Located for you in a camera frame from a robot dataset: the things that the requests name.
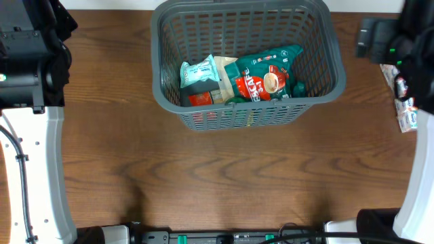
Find orange pasta package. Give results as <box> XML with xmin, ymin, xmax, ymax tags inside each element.
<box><xmin>189</xmin><ymin>89</ymin><xmax>224</xmax><ymax>106</ymax></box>

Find green lid jar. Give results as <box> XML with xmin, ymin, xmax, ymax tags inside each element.
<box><xmin>225</xmin><ymin>97</ymin><xmax>250</xmax><ymax>105</ymax></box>

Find beige paper pouch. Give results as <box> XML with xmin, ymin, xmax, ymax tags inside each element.
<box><xmin>214</xmin><ymin>56</ymin><xmax>237</xmax><ymax>102</ymax></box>

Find light blue wipes packet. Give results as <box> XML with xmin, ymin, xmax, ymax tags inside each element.
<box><xmin>180</xmin><ymin>54</ymin><xmax>220</xmax><ymax>88</ymax></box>

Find green coffee bag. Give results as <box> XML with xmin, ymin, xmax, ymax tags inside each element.
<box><xmin>224</xmin><ymin>45</ymin><xmax>303</xmax><ymax>102</ymax></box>

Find tissue pack multipack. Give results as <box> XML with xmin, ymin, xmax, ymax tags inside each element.
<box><xmin>380</xmin><ymin>64</ymin><xmax>418</xmax><ymax>133</ymax></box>

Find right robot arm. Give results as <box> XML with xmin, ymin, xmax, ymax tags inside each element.
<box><xmin>316</xmin><ymin>0</ymin><xmax>433</xmax><ymax>244</ymax></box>

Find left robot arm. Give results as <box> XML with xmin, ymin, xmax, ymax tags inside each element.
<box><xmin>1</xmin><ymin>0</ymin><xmax>131</xmax><ymax>243</ymax></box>

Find grey plastic basket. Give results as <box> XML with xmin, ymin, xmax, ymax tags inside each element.
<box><xmin>151</xmin><ymin>0</ymin><xmax>347</xmax><ymax>131</ymax></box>

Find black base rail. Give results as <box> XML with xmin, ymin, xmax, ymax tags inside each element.
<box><xmin>130</xmin><ymin>228</ymin><xmax>393</xmax><ymax>244</ymax></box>

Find left black cable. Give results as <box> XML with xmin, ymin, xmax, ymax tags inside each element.
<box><xmin>0</xmin><ymin>123</ymin><xmax>38</xmax><ymax>244</ymax></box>

